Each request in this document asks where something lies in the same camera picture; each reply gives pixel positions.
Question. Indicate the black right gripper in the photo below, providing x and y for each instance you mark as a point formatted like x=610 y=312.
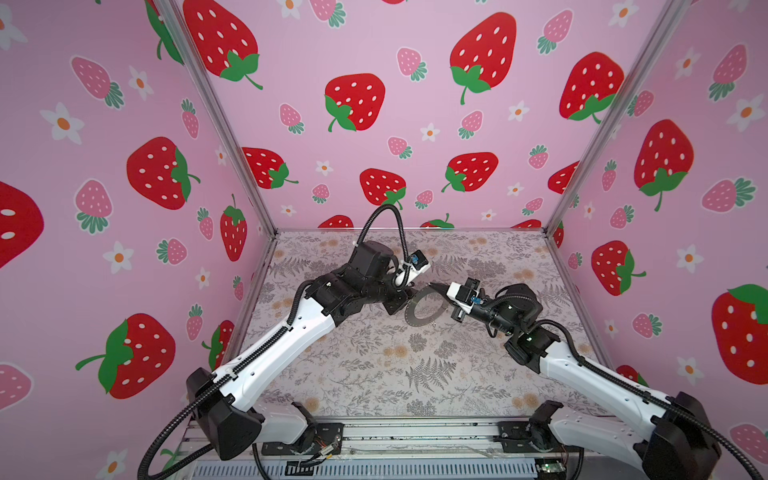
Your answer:
x=457 y=315

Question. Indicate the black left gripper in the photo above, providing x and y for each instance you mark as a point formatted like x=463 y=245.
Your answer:
x=400 y=300

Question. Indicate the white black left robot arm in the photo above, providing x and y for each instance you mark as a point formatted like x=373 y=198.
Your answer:
x=229 y=410

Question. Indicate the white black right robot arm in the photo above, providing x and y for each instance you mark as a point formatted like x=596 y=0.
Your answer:
x=664 y=437

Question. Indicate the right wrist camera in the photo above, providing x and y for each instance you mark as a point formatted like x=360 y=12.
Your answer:
x=466 y=294

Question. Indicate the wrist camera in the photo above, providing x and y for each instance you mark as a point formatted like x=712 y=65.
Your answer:
x=466 y=294
x=409 y=269

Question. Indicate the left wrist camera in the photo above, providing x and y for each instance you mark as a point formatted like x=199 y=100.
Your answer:
x=409 y=269

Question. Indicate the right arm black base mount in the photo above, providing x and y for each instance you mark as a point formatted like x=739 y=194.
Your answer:
x=516 y=436

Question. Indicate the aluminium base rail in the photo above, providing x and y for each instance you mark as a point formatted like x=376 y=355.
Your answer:
x=417 y=448

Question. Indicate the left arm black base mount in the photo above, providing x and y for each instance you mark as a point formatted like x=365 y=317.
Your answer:
x=318 y=440

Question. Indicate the aluminium corner post right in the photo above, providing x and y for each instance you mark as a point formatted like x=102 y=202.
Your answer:
x=662 y=31

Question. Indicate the aluminium corner post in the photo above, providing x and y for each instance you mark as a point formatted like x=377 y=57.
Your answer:
x=662 y=31
x=181 y=37

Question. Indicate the aluminium corner post left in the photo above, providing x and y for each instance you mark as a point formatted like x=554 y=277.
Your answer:
x=181 y=37

